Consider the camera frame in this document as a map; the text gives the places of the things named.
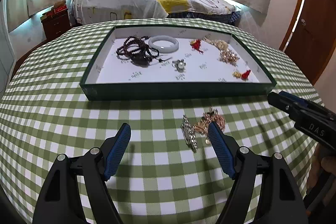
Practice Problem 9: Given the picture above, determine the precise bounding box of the right hand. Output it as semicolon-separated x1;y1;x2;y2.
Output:
304;143;335;208

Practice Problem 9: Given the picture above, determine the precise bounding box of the dark wooden bead bracelet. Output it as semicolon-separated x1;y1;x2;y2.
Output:
115;35;174;67

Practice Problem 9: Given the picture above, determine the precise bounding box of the rose gold chain necklace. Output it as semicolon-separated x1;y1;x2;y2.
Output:
192;107;227;146

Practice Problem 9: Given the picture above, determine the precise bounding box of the silver rhinestone brooch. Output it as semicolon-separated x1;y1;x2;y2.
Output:
181;115;198;153

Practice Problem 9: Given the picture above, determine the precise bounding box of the red box on nightstand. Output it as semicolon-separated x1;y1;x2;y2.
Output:
51;0;67;15

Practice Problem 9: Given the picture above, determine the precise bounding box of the small gold red charm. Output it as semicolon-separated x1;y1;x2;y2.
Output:
232;70;251;81

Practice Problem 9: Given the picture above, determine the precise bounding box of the green checkered tablecloth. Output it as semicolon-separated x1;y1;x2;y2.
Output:
1;22;316;223

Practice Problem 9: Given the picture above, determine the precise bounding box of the pearl flower ring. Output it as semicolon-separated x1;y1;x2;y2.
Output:
171;58;188;73

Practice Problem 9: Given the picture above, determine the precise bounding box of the sliding wardrobe door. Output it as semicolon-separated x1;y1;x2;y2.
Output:
0;0;17;97

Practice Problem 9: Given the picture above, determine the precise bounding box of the red cord gold charm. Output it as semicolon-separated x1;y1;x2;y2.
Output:
190;39;204;54

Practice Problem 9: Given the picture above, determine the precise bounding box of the green jewelry box tray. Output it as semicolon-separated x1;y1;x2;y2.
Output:
80;24;276;101

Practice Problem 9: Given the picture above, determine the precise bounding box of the dark wooden nightstand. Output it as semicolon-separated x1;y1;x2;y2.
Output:
41;9;71;42

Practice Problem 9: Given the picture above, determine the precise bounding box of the brown wooden door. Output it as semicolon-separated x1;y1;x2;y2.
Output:
279;0;335;84

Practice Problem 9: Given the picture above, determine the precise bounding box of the white jade bangle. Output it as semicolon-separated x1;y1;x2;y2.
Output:
148;35;179;53

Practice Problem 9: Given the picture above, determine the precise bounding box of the bed with patterned sheet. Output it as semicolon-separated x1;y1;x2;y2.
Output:
71;0;241;25

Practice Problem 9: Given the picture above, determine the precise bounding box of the pearl necklace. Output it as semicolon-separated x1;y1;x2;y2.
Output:
203;36;241;67

